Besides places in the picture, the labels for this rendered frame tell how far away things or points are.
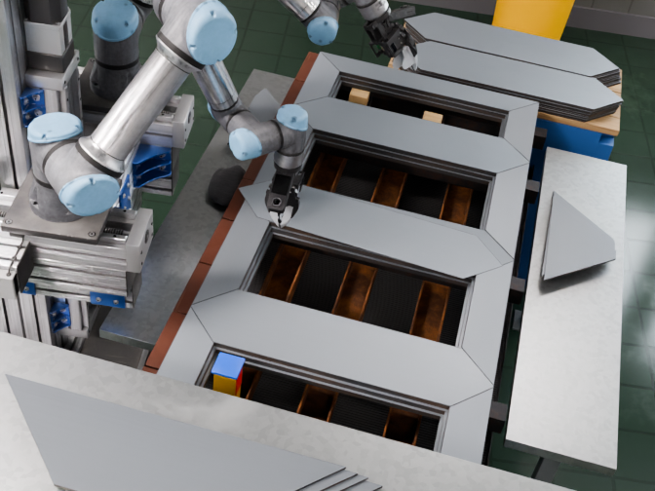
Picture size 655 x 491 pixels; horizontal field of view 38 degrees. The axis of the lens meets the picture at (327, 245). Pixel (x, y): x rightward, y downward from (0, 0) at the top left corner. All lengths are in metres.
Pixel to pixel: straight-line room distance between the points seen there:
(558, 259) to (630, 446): 0.91
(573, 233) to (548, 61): 0.82
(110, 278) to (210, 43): 0.68
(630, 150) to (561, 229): 1.89
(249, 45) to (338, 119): 1.98
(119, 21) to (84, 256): 0.62
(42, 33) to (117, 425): 0.95
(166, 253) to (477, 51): 1.36
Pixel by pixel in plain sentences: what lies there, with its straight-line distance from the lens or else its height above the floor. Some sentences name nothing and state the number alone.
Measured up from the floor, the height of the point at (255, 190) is 0.86.
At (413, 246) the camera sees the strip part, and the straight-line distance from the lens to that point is 2.52.
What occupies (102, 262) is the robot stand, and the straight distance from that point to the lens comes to 2.31.
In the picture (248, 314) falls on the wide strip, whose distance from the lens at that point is 2.28.
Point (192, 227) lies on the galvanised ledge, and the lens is 2.75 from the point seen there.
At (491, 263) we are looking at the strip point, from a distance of 2.53.
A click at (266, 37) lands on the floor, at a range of 4.92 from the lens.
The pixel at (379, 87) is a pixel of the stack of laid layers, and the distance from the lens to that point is 3.12.
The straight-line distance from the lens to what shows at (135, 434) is 1.80.
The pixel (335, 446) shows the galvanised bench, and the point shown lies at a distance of 1.83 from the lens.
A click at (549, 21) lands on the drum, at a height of 0.29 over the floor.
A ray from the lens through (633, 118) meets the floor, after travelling 4.89.
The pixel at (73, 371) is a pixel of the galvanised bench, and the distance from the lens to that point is 1.93.
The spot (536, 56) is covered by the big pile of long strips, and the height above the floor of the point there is 0.85.
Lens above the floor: 2.55
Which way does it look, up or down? 43 degrees down
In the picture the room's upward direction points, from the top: 8 degrees clockwise
